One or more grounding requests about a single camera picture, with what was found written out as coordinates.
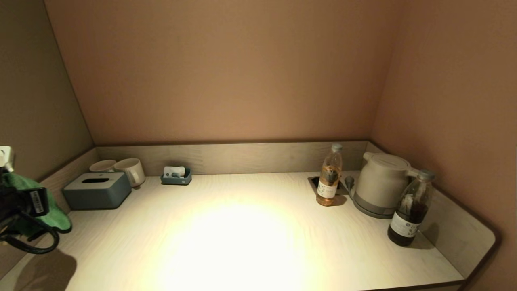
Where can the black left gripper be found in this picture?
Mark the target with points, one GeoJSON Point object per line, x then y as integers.
{"type": "Point", "coordinates": [20, 204]}

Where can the wooden desk rear upstand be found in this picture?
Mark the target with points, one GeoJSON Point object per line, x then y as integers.
{"type": "Point", "coordinates": [242, 157]}

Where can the white electric kettle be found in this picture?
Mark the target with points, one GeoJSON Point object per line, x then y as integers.
{"type": "Point", "coordinates": [379, 181]}

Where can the plastic bottle of light tea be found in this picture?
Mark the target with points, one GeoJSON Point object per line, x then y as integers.
{"type": "Point", "coordinates": [328, 189]}

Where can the grey kettle plug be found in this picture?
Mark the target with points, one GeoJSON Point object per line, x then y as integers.
{"type": "Point", "coordinates": [349, 181]}

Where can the plastic bottle of dark tea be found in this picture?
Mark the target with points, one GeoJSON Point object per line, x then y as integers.
{"type": "Point", "coordinates": [404, 227]}

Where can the rounded wooden desk side panel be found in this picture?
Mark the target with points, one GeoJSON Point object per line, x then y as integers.
{"type": "Point", "coordinates": [456, 237]}

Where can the green microfiber cloth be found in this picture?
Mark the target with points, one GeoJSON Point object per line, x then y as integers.
{"type": "Point", "coordinates": [56, 220]}

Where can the white ceramic mug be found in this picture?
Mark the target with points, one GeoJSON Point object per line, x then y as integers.
{"type": "Point", "coordinates": [131, 169]}
{"type": "Point", "coordinates": [101, 166]}

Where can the small blue sachet tray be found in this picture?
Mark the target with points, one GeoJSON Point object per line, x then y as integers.
{"type": "Point", "coordinates": [176, 181]}

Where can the recessed black socket box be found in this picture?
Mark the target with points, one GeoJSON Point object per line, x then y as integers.
{"type": "Point", "coordinates": [313, 182]}

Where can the blue-grey tissue box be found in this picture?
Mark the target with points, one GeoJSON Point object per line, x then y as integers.
{"type": "Point", "coordinates": [97, 195]}

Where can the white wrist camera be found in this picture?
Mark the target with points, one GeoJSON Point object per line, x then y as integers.
{"type": "Point", "coordinates": [6, 157]}

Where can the white sachet packets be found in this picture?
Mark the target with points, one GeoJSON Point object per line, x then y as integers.
{"type": "Point", "coordinates": [173, 171]}

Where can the grey kettle base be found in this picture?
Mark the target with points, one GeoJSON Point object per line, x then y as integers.
{"type": "Point", "coordinates": [369, 212]}

